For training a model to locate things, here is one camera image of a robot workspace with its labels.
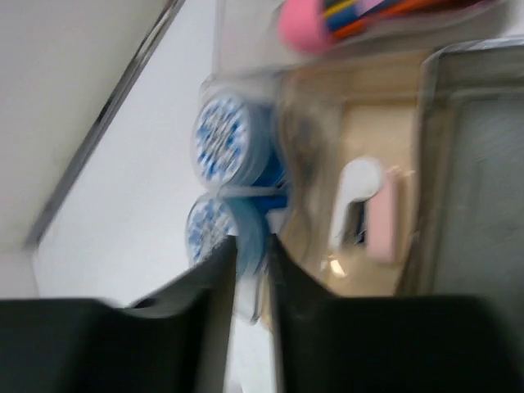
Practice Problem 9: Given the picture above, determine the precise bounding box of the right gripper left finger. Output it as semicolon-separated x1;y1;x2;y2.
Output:
1;237;237;392

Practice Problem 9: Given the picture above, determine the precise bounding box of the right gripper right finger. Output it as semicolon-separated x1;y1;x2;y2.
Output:
269;237;523;392

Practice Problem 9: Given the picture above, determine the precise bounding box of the blue tape roll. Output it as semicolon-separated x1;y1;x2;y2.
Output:
190;88;285;190
185;194;287;280

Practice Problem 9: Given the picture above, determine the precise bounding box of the clear compartment desk organizer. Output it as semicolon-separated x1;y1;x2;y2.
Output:
201;1;523;297

